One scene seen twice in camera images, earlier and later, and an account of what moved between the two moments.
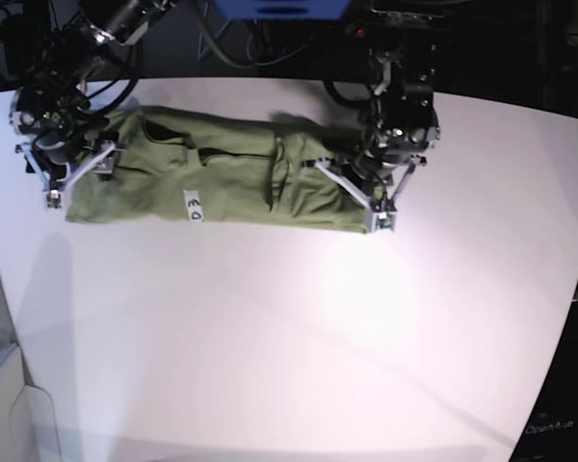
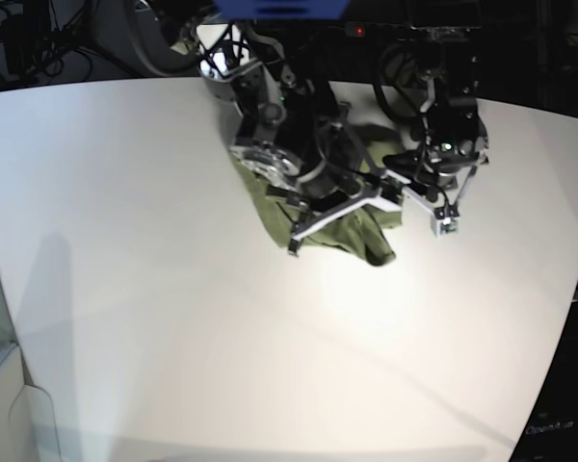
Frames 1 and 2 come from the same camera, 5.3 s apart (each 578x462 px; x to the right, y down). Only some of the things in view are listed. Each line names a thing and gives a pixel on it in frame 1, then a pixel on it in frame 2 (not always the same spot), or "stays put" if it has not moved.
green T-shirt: (183, 166) to (357, 235)
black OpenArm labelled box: (562, 423) stays put
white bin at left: (17, 419) stays put
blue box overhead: (281, 10) stays put
